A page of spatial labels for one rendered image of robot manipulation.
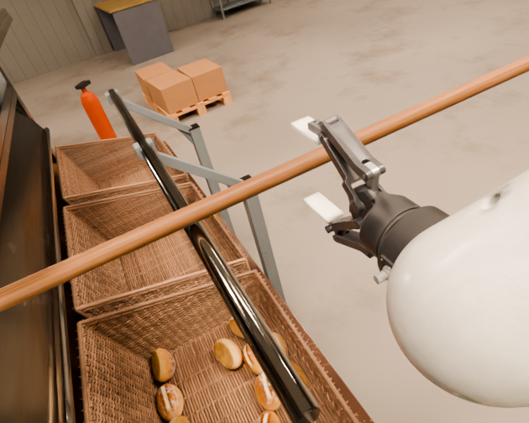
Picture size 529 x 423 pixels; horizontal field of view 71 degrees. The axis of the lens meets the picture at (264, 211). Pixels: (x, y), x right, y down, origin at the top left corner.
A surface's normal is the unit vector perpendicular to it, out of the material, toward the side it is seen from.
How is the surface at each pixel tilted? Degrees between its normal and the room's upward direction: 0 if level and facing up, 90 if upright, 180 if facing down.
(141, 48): 90
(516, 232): 31
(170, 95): 90
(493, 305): 42
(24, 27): 90
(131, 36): 90
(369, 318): 0
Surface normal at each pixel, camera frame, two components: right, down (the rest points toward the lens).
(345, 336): -0.19, -0.76
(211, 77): 0.48, 0.48
